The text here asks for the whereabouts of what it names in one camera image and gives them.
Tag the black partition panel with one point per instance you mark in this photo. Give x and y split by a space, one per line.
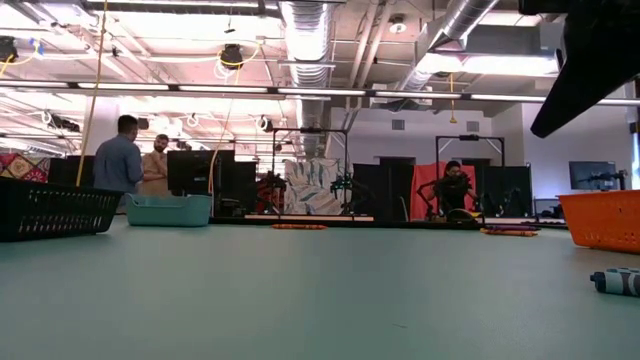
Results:
246 180
387 185
67 172
505 182

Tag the dark wall screen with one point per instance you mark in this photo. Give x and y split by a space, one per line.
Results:
585 172

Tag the black round ceiling lamp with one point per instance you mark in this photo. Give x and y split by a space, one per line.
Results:
265 124

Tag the person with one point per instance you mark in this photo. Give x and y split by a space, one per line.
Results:
118 167
156 175
452 190

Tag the teal table mat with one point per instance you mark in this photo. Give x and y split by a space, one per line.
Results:
150 280

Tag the grey wall vent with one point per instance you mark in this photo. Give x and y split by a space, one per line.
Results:
398 124
472 126

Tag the silver round ceiling duct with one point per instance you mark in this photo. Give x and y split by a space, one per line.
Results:
465 15
306 40

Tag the grey rectangular air duct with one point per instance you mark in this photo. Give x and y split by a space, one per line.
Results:
510 40

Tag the yellow hanging pendant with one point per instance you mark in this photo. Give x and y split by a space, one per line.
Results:
452 118

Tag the black ceiling spotlight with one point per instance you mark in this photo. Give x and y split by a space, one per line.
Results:
65 124

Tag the white leaf-patterned cloth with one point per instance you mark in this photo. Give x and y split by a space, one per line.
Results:
310 190

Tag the orange plastic basket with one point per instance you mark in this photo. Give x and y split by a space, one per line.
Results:
602 222

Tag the colourful patterned quilt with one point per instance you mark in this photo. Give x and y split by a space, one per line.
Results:
22 167

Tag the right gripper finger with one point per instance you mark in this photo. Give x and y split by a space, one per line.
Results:
595 65

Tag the black plastic basket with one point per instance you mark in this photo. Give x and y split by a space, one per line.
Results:
50 212

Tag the teal plastic basket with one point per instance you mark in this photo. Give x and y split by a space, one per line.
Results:
167 212

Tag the white tube light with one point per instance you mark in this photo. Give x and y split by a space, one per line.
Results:
415 94
620 101
130 86
222 89
325 92
30 83
510 97

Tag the orange hanging cloth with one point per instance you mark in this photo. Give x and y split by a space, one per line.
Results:
424 175

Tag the black metal frame stand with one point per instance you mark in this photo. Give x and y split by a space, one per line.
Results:
470 137
310 130

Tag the purple crayon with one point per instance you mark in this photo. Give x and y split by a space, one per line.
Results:
512 227

